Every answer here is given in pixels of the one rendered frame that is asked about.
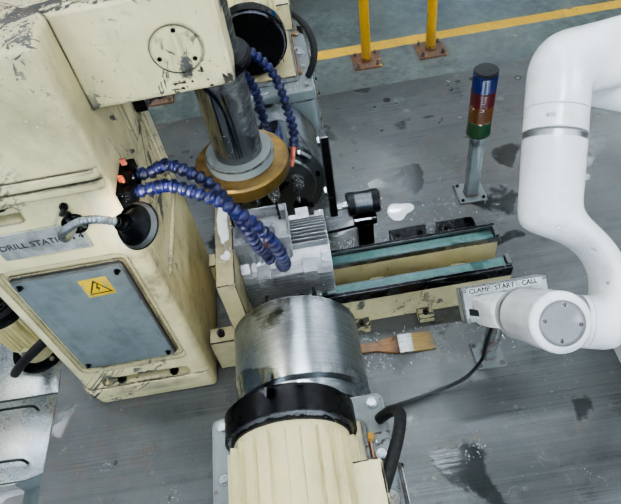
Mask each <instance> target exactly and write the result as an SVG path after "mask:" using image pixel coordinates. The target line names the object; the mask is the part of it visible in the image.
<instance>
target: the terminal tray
mask: <svg viewBox="0 0 621 504"><path fill-rule="evenodd" d="M279 206H282V209H279V211H280V215H281V219H280V220H279V219H278V218H279V216H278V215H277V210H276V205H271V206H265V207H259V208H253V209H248V210H249V214H250V215H255V216H256V219H257V221H258V220H260V221H262V222H263V226H267V227H269V229H270V231H272V232H273V233H275V236H277V237H278V238H279V240H280V242H282V243H283V246H284V247H285V249H286V251H287V253H288V255H289V258H290V259H291V257H292V256H294V253H293V248H292V241H291V234H290V226H289V218H288V212H287V208H286V203H283V204H278V207H279ZM233 222H234V224H235V221H233ZM282 232H285V233H286V234H285V235H282ZM238 239H240V240H241V242H239V243H238V242H237V240H238ZM233 245H234V249H235V252H236V254H237V257H238V259H239V262H240V264H245V263H250V266H251V265H252V263H254V264H255V265H257V264H258V262H260V263H261V264H263V261H264V260H263V259H262V258H261V257H260V256H258V255H257V254H256V253H255V252H254V250H252V249H251V246H250V245H249V244H248V241H246V238H245V237H244V236H243V233H242V232H241V231H240V229H239V227H238V226H236V224H235V228H233Z"/></svg>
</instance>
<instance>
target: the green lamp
mask: <svg viewBox="0 0 621 504"><path fill-rule="evenodd" d="M491 123H492V120H491V122H489V123H488V124H484V125H477V124H473V123H471V122H470V121H469V119H468V122H467V133H468V134H469V135H470V136H471V137H474V138H483V137H486V136H487V135H489V133H490V130H491Z"/></svg>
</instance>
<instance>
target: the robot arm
mask: <svg viewBox="0 0 621 504"><path fill-rule="evenodd" d="M591 107H593V108H598V109H604V110H609V111H615V112H620V113H621V15H619V16H615V17H612V18H608V19H604V20H601V21H597V22H593V23H589V24H585V25H581V26H577V27H573V28H569V29H565V30H562V31H560V32H557V33H555V34H553V35H552V36H550V37H549V38H547V39H546V40H545V41H544V42H543V43H542V44H541V45H540V46H539V47H538V48H537V50H536V51H535V53H534V54H533V56H532V58H531V61H530V63H529V66H528V70H527V76H526V84H525V97H524V111H523V126H522V140H521V156H520V174H519V190H518V208H517V210H518V220H519V223H520V225H521V226H522V227H523V228H524V229H526V230H527V231H530V232H532V233H534V234H537V235H540V236H543V237H546V238H548V239H551V240H554V241H556V242H558V243H560V244H562V245H564V246H566V247H567V248H569V249H570V250H571V251H572V252H574V253H575V254H576V255H577V257H578V258H579V259H580V261H581V262H582V264H583V266H584V268H585V270H586V273H587V278H588V295H578V294H573V293H571V292H567V291H561V290H551V289H541V288H531V287H515V288H512V289H510V290H508V291H506V292H499V293H493V294H486V295H480V296H476V297H474V298H473V299H472V305H473V307H474V308H471V309H469V314H470V316H478V317H480V319H479V318H476V323H478V324H479V325H482V326H485V327H491V328H499V329H501V330H502V332H503V333H505V334H506V335H507V336H509V337H511V338H514V339H516V340H519V341H522V342H524V343H527V344H530V345H532V346H535V347H537V348H540V349H543V350H545V351H548V352H551V353H555V354H566V353H570V352H573V351H575V350H577V349H579V348H586V349H599V350H608V349H614V348H616V347H618V346H619V345H621V252H620V250H619V249H618V247H617V246H616V244H615V243H614V242H613V241H612V239H611V238H610V237H609V236H608V235H607V234H606V233H605V232H604V231H603V230H602V229H601V228H600V227H599V226H598V225H597V224H596V223H595V222H594V221H593V220H592V219H591V218H590V217H589V215H588V214H587V212H586V210H585V207H584V191H585V178H586V165H587V153H588V141H589V127H590V112H591Z"/></svg>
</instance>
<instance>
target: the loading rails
mask: <svg viewBox="0 0 621 504"><path fill-rule="evenodd" d="M498 239H499V232H498V230H497V227H496V225H495V224H494V223H488V224H482V225H476V226H471V227H465V228H459V229H453V230H448V231H442V232H436V233H430V234H424V235H419V236H413V237H407V238H401V239H396V240H390V241H384V242H378V243H372V244H367V245H361V246H355V247H349V248H344V249H338V250H332V251H331V256H332V263H333V269H334V276H335V283H336V289H337V293H332V294H328V293H327V292H324V293H322V297H324V298H328V299H331V300H334V301H336V302H339V303H341V304H343V305H344V306H346V307H347V308H348V309H349V310H350V311H351V312H352V313H353V315H354V317H355V321H356V325H357V330H358V334H359V333H365V332H370V331H371V325H370V320H375V319H381V318H387V317H393V316H398V315H404V314H410V313H416V314H417V317H418V321H419V323H423V322H429V321H434V320H435V315H434V312H433V310H434V309H439V308H445V307H451V306H457V305H459V304H458V299H457V293H456V288H459V287H465V286H471V285H477V284H483V283H489V282H494V281H500V280H506V279H511V275H512V271H513V267H514V266H513V264H512V261H511V259H510V257H509V254H508V253H504V256H503V257H499V258H495V253H496V248H497V243H498Z"/></svg>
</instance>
